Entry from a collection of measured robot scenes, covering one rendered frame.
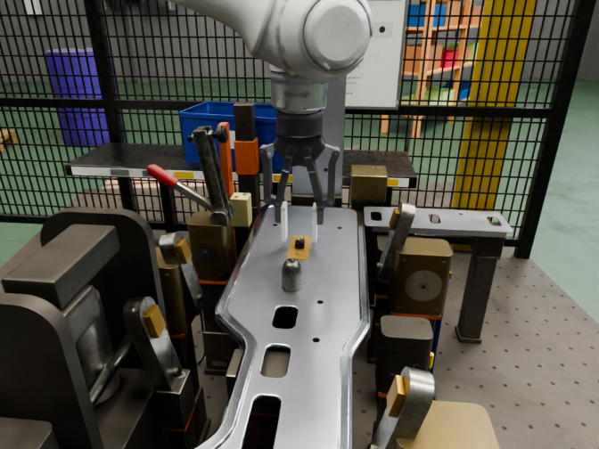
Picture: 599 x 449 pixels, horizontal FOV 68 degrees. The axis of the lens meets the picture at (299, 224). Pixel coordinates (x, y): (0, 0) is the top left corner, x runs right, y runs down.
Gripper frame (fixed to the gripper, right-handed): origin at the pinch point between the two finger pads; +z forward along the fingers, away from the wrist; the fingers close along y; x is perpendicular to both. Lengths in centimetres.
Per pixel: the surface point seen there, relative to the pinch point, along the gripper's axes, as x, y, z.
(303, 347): -26.5, 3.2, 4.7
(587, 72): 1032, 544, 88
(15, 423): -47, -19, -3
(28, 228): 190, -213, 104
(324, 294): -14.4, 5.2, 4.7
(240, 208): 6.2, -12.1, 0.0
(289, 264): -13.5, -0.2, 0.2
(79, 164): 33, -61, 2
